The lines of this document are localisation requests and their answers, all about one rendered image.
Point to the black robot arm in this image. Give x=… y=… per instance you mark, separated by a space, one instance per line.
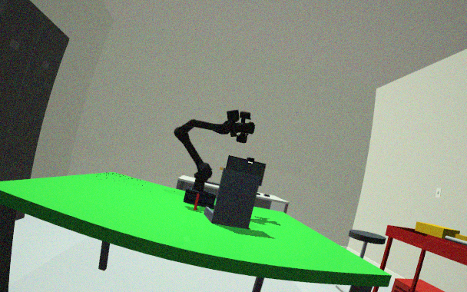
x=229 y=126

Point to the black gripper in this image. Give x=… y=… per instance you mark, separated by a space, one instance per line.
x=242 y=137

